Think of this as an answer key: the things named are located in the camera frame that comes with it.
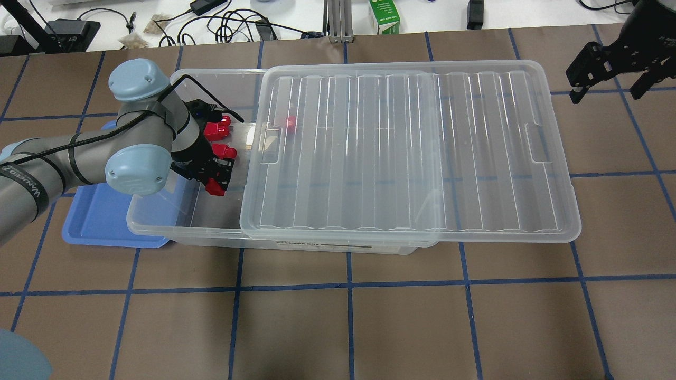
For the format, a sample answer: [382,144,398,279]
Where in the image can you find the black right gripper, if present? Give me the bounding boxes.
[565,1,675,104]

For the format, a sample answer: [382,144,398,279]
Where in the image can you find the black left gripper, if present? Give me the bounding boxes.
[170,99,236,196]

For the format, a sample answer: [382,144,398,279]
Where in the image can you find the clear plastic box lid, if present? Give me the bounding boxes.
[240,60,582,243]

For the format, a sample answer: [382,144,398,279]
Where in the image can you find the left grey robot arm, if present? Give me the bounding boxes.
[1,59,244,244]

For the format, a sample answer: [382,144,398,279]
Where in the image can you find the clear plastic storage box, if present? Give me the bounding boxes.
[125,68,433,255]

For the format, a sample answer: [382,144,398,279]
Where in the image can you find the red block upper pair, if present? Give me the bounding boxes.
[203,115,232,142]

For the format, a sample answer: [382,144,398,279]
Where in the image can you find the red block under lid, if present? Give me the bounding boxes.
[285,115,297,135]

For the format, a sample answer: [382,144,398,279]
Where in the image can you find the blue plastic tray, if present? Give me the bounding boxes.
[62,120,171,249]

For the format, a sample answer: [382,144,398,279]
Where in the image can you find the black power adapter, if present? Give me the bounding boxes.
[466,0,484,30]

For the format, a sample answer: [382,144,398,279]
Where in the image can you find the green white carton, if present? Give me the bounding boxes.
[368,0,401,35]

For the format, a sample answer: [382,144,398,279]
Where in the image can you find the black cable bundle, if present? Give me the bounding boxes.
[158,0,317,47]

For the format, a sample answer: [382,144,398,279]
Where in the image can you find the aluminium frame post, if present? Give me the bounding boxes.
[323,1,353,43]

